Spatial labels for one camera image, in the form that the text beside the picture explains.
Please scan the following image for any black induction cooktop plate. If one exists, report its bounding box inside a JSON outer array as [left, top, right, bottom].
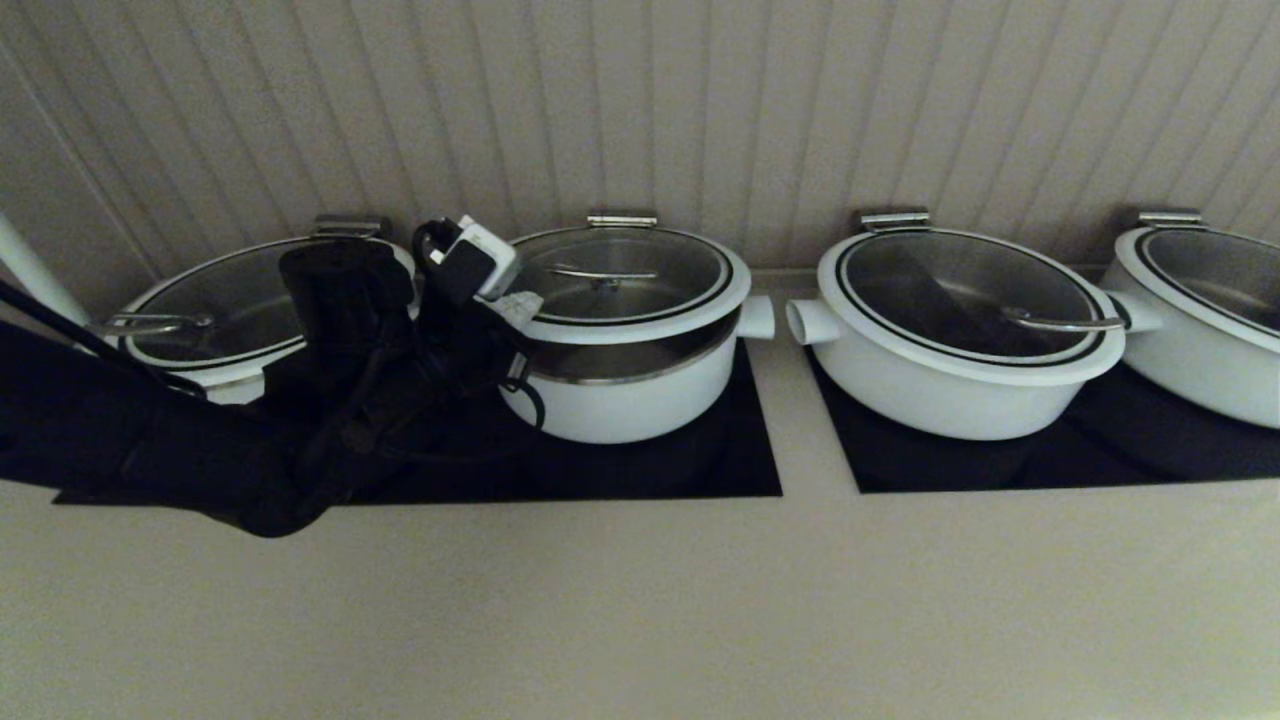
[[50, 340, 784, 506], [805, 350, 1280, 495]]

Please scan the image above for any white steel-lined pot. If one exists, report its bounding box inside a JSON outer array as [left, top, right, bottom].
[[1100, 290, 1280, 432], [785, 298, 1111, 442], [497, 295, 776, 446], [185, 360, 271, 406]]

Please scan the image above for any glass lid with white rim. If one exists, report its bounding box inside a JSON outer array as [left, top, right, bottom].
[[485, 225, 753, 347]]

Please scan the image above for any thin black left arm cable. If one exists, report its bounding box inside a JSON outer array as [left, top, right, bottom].
[[0, 280, 206, 401]]

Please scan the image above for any white slanted pole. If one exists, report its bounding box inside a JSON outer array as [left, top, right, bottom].
[[0, 212, 93, 329]]

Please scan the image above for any white left pot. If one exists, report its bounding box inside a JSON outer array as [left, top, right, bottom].
[[85, 236, 419, 381]]

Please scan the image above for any white far right pot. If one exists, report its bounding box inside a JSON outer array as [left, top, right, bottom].
[[1112, 227, 1280, 357]]

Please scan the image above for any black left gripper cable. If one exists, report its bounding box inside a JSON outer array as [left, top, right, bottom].
[[505, 350, 547, 431]]

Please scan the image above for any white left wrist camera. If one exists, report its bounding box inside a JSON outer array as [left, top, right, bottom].
[[440, 215, 523, 301]]

